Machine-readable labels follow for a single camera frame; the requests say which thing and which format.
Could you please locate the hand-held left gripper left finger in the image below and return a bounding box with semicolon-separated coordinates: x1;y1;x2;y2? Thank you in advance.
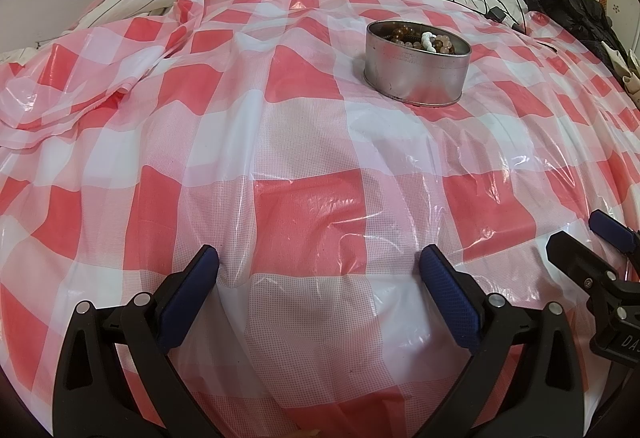
52;244;236;438

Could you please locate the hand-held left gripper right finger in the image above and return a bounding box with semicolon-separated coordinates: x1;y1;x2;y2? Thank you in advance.
415;244;586;438

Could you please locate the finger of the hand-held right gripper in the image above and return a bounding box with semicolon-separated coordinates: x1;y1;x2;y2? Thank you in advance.
589;211;640;264
546;232;640;324

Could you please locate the round metal tin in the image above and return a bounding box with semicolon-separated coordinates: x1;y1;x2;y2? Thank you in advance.
363;20;472;108

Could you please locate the pile of bracelets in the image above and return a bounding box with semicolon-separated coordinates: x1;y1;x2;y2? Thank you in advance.
377;21;458;56

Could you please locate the white cloth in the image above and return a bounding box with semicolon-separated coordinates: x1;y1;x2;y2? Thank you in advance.
601;41;640;95

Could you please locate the red white checked plastic sheet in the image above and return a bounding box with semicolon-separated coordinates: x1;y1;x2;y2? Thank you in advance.
0;0;640;438

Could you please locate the black jacket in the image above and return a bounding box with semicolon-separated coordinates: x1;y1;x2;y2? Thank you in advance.
524;0;632;69

